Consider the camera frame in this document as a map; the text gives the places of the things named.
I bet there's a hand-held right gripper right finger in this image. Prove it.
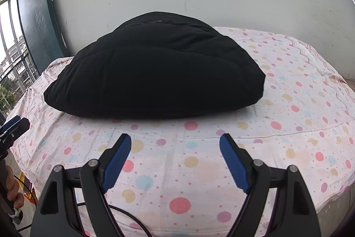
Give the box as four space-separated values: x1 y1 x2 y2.
219 133 321 237

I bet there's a yellow plastic crate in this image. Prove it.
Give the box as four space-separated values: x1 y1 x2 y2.
15 172 38 204

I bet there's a person's left hand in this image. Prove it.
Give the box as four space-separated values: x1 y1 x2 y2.
5 165 25 208

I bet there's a polka dot bed sheet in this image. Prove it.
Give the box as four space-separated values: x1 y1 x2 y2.
12 26 355 237

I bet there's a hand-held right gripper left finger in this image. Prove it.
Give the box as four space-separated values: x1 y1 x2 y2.
30 133 132 237

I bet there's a black hooded puffer jacket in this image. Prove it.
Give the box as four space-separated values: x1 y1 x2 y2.
44 12 266 119

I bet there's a balcony railing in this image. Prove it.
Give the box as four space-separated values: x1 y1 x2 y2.
0 0 39 115

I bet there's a black cable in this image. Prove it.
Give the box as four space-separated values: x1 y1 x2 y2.
73 202 152 237

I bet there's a teal metal door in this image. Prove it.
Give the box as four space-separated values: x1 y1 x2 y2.
15 0 74 74

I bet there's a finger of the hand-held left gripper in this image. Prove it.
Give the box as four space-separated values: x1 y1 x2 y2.
0 116 21 133
0 118 30 143

